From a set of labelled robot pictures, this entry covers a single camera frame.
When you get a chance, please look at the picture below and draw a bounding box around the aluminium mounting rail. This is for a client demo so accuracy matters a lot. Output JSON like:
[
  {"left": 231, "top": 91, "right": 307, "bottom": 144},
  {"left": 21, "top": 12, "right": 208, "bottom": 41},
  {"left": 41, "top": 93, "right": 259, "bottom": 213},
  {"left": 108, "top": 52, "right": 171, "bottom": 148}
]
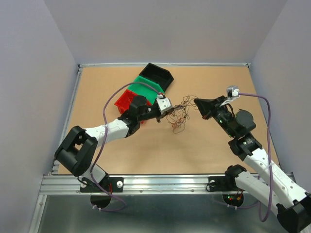
[{"left": 39, "top": 174, "right": 225, "bottom": 196}]

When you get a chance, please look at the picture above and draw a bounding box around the thin wire bundle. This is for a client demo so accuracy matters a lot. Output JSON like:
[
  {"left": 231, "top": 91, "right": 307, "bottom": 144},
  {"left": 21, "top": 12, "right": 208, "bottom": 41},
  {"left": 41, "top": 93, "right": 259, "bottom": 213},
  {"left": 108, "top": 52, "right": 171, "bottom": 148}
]
[{"left": 165, "top": 95, "right": 201, "bottom": 134}]

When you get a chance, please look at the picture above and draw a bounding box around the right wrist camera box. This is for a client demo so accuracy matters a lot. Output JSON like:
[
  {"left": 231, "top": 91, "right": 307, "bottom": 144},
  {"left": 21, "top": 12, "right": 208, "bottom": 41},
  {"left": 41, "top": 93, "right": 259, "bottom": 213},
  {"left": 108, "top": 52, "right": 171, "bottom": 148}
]
[{"left": 226, "top": 85, "right": 240, "bottom": 100}]

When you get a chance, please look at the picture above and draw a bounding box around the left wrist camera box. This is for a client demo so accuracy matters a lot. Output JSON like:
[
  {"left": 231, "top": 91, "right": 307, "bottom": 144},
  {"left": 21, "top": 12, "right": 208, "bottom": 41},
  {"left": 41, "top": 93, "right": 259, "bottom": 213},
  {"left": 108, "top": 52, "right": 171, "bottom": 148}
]
[{"left": 155, "top": 95, "right": 173, "bottom": 114}]

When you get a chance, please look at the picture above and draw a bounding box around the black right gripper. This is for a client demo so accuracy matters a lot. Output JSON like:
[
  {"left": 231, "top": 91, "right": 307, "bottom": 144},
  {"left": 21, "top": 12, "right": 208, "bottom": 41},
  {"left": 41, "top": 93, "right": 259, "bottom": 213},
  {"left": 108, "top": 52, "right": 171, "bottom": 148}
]
[{"left": 195, "top": 95, "right": 237, "bottom": 138}]

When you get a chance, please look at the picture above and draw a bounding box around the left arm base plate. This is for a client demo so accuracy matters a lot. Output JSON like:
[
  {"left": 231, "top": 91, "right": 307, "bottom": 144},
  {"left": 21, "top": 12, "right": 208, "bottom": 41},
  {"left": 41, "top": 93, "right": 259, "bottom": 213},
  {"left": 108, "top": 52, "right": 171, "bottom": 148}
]
[{"left": 77, "top": 176, "right": 124, "bottom": 193}]

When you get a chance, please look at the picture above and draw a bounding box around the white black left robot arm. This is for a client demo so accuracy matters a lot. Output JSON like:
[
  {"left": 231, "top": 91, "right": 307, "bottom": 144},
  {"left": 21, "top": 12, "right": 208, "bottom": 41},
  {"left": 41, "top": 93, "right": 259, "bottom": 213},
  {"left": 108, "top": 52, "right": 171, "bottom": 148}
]
[{"left": 54, "top": 95, "right": 173, "bottom": 191}]

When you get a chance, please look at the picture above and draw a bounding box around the black plastic bin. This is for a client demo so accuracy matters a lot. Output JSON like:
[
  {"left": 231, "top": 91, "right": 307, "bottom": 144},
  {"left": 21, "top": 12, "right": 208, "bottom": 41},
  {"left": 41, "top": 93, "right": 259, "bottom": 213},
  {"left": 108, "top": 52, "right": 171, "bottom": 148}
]
[{"left": 139, "top": 63, "right": 174, "bottom": 92}]

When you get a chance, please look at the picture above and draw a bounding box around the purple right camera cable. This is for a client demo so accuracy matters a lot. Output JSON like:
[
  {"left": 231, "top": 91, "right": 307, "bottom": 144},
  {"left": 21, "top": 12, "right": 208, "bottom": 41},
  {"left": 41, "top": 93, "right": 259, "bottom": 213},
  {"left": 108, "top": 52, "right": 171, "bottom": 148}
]
[{"left": 237, "top": 92, "right": 275, "bottom": 223}]

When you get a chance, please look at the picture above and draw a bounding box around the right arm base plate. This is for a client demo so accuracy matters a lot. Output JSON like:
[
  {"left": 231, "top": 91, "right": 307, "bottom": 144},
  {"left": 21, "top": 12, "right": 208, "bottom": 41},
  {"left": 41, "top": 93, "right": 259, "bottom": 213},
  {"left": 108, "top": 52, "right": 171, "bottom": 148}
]
[{"left": 205, "top": 174, "right": 251, "bottom": 192}]

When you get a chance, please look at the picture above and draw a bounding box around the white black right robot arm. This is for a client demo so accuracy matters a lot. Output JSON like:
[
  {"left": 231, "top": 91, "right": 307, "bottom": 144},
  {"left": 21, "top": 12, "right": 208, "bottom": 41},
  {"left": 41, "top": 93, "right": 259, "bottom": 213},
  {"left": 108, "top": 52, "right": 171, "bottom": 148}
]
[{"left": 194, "top": 96, "right": 311, "bottom": 233}]

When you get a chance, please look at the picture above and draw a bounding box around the green plastic bin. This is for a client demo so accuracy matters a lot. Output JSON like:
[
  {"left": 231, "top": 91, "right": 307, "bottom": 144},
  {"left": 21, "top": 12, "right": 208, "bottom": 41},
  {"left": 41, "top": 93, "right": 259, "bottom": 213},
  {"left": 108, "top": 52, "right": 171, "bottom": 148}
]
[{"left": 128, "top": 76, "right": 165, "bottom": 104}]

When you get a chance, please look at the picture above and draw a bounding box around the red plastic bin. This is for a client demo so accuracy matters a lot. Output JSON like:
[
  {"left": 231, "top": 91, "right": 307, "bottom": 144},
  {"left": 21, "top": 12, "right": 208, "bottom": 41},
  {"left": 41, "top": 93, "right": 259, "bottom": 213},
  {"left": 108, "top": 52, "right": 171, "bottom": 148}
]
[{"left": 114, "top": 89, "right": 138, "bottom": 114}]

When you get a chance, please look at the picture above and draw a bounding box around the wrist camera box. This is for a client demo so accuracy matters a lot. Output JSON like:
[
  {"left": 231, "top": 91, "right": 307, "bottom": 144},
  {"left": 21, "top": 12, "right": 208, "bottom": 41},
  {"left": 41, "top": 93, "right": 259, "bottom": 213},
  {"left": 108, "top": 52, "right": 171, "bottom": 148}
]
[
  {"left": 155, "top": 95, "right": 173, "bottom": 114},
  {"left": 226, "top": 85, "right": 240, "bottom": 100}
]

